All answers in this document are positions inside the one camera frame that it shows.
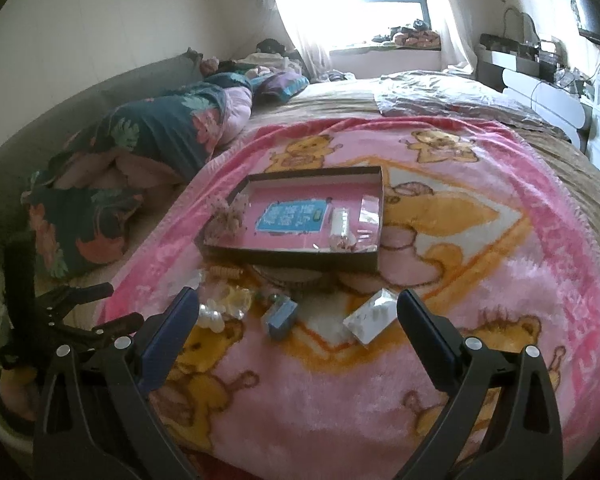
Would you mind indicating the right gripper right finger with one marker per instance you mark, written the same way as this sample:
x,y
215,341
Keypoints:
x,y
501,420

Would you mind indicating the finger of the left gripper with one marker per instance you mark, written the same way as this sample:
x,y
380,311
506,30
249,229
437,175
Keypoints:
x,y
67,297
102,335

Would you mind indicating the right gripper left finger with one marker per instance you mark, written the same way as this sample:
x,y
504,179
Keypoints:
x,y
95,420

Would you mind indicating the white plastic packet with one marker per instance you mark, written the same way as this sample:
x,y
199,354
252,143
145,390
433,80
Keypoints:
x,y
191,280

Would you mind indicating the pearl ball hair clip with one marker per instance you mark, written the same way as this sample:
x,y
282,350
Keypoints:
x,y
210,316

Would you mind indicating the yellow jewelry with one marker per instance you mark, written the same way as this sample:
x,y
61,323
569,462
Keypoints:
x,y
234,301

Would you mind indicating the brown oval hair clip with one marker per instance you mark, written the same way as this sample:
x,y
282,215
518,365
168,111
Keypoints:
x,y
289,278

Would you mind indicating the dark floral quilt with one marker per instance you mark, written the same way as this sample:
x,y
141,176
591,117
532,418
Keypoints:
x,y
80,203

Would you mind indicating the grey headboard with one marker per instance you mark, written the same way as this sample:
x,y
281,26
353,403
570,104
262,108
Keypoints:
x,y
32,146

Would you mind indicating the white spotted fabric flower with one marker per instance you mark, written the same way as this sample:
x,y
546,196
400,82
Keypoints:
x,y
227,218

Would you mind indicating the pink teddy bear blanket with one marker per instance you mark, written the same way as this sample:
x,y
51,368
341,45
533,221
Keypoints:
x,y
475,222

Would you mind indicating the white earring card packet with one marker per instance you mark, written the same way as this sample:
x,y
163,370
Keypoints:
x,y
367,322

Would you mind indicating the blue label card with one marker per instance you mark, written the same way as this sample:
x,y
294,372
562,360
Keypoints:
x,y
295,217

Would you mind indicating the dark shallow cardboard tray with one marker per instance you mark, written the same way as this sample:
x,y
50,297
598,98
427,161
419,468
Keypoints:
x,y
326,219

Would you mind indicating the white hair claw clip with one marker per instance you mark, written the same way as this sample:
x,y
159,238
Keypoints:
x,y
340,229

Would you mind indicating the purple teal pillow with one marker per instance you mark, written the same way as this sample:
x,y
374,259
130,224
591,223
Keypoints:
x,y
278,88

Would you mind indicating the white rounded bed footboard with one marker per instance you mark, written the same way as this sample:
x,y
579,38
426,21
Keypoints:
x,y
556,106

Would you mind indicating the grey striped folded blanket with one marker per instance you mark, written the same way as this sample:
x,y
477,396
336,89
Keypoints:
x,y
428,93

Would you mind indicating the window with curtains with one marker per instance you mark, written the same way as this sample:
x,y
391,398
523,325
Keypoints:
x,y
317,27

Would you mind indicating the black white desk shelf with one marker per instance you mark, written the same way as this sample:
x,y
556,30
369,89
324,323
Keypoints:
x,y
528,59

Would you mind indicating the clothes pile on windowsill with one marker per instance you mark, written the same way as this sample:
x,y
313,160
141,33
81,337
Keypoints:
x,y
415,36

